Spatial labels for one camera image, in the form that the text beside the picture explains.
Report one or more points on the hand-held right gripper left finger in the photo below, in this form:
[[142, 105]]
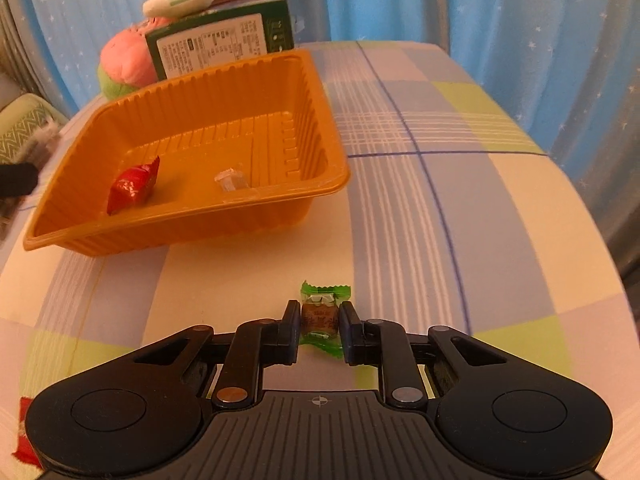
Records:
[[291, 336]]

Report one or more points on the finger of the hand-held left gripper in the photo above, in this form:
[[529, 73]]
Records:
[[17, 179]]

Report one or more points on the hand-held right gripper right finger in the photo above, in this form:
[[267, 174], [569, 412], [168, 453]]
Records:
[[348, 340]]

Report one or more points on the green candy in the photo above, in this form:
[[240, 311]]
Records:
[[320, 317]]

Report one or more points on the orange plastic tray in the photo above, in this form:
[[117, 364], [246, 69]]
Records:
[[200, 135]]

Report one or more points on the green chevron pillow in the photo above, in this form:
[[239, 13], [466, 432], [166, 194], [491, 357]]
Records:
[[20, 130]]

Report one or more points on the checked tablecloth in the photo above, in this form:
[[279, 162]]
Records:
[[400, 210]]

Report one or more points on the grey curtain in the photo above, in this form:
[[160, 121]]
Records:
[[20, 35], [615, 230]]

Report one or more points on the pink green plush toy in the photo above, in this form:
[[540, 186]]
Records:
[[125, 60]]

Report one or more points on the clear wrapped candy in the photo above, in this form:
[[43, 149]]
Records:
[[230, 180]]

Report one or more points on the green cardboard box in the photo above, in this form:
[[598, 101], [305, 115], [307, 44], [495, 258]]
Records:
[[210, 45]]

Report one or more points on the blue star curtain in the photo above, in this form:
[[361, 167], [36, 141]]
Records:
[[450, 0]]

